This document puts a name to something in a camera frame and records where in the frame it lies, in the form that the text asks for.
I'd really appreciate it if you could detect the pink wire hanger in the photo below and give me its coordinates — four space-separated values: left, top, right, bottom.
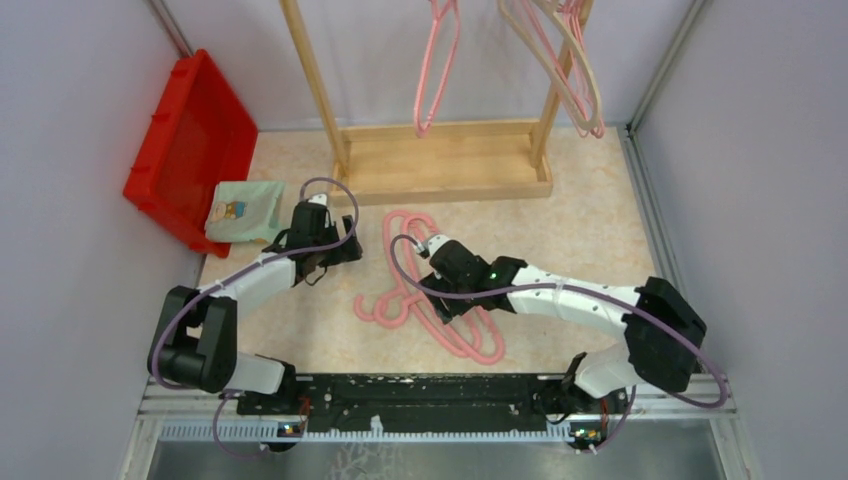
519 0 605 140
559 1 606 139
529 0 601 137

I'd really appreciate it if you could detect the beige plastic hanger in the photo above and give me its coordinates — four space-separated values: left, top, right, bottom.
498 0 605 134

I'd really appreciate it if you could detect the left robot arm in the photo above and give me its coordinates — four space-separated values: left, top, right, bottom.
147 194 363 414

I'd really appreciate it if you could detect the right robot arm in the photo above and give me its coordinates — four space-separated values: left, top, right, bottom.
416 234 707 412

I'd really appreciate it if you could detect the folded green cloth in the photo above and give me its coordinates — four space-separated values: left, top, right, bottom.
204 181 285 244

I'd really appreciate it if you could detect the wooden hanger rack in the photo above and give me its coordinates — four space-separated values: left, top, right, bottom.
280 1 570 205

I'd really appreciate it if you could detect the red plastic bin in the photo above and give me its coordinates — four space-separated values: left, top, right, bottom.
123 49 259 258

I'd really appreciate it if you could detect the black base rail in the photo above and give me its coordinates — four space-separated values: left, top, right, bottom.
211 370 737 445

